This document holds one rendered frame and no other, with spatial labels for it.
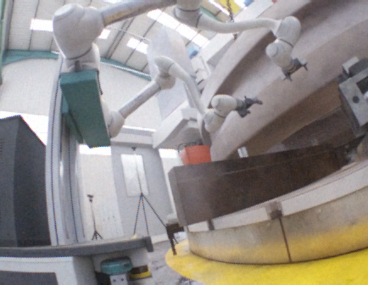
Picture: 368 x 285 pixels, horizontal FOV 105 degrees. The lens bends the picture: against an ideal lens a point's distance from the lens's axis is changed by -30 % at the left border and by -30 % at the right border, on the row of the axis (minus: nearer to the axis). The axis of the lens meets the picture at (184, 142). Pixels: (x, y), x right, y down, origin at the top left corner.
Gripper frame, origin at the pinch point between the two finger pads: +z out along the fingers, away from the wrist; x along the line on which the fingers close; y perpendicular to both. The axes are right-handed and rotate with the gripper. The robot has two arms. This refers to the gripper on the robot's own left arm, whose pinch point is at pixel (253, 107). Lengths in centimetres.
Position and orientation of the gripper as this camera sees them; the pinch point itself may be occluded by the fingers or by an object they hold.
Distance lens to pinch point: 153.1
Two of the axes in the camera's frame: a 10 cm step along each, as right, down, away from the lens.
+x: -4.5, 4.4, 7.8
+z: 8.6, -0.2, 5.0
